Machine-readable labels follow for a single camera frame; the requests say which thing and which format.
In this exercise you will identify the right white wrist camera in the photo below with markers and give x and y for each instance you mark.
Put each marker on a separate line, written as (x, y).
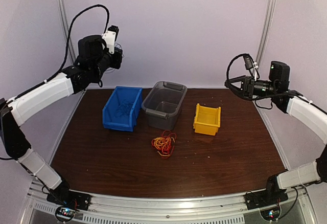
(251, 66)

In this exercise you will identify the grey transparent plastic tub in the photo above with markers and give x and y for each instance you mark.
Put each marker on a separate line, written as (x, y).
(163, 104)

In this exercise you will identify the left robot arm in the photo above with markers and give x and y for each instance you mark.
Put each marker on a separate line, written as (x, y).
(36, 115)

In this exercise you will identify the blue plastic bin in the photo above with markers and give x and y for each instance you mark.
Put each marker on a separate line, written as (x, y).
(122, 108)

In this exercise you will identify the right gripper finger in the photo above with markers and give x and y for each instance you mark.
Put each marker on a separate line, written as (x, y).
(235, 90)
(234, 80)

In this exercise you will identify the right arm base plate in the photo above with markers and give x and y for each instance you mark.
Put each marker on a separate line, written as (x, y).
(263, 198)

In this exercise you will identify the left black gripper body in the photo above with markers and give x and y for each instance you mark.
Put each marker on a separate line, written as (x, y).
(116, 63)

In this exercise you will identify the yellow plastic bin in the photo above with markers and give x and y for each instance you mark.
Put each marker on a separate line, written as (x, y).
(207, 120)

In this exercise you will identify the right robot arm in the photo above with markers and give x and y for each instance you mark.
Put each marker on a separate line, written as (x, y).
(291, 102)

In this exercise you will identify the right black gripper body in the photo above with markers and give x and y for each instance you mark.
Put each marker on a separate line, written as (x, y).
(250, 87)

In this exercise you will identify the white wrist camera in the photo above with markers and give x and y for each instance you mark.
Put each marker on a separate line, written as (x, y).
(110, 36)
(251, 66)

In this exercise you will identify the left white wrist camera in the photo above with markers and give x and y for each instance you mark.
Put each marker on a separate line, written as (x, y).
(110, 36)

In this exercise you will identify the right aluminium frame post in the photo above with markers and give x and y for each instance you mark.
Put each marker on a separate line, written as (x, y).
(270, 9)

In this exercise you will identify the aluminium front rail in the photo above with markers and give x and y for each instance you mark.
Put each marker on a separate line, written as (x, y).
(231, 208)

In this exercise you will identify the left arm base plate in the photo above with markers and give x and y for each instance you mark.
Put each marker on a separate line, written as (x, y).
(75, 200)

